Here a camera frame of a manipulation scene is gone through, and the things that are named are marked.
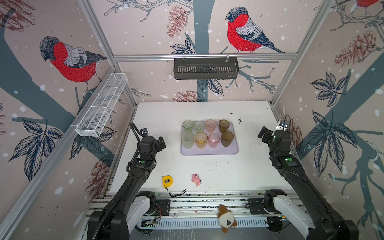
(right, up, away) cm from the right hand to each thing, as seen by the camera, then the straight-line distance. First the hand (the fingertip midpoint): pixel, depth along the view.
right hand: (271, 130), depth 79 cm
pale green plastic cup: (-39, +1, +21) cm, 44 cm away
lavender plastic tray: (-17, -14, +16) cm, 27 cm away
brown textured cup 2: (-21, -6, +15) cm, 26 cm away
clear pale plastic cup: (-46, -8, +16) cm, 50 cm away
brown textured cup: (-22, +1, +21) cm, 30 cm away
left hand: (-66, -5, +5) cm, 66 cm away
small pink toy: (-41, -27, +2) cm, 49 cm away
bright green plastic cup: (-47, +1, +25) cm, 53 cm away
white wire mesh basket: (-92, +14, -1) cm, 93 cm away
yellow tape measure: (-57, -28, +2) cm, 64 cm away
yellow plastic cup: (-38, -8, +18) cm, 43 cm away
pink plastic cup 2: (-31, +2, +19) cm, 37 cm away
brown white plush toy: (-27, -40, -11) cm, 49 cm away
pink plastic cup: (-29, -8, +19) cm, 36 cm away
